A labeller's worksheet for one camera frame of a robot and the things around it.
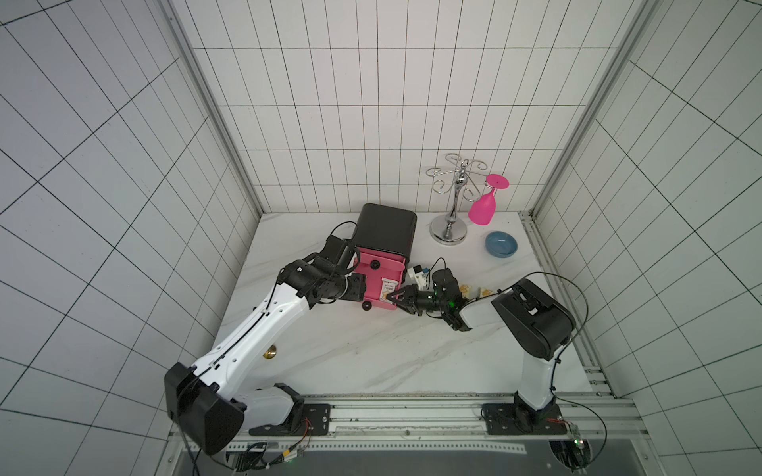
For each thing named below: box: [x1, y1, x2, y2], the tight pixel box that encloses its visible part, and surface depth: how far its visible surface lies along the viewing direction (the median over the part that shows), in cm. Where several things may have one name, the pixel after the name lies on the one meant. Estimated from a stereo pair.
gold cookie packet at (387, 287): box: [379, 277, 399, 303], surface depth 91 cm
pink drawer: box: [354, 246, 406, 311], surface depth 88 cm
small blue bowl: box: [485, 231, 518, 258], surface depth 109 cm
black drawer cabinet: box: [353, 202, 418, 280], surface depth 99 cm
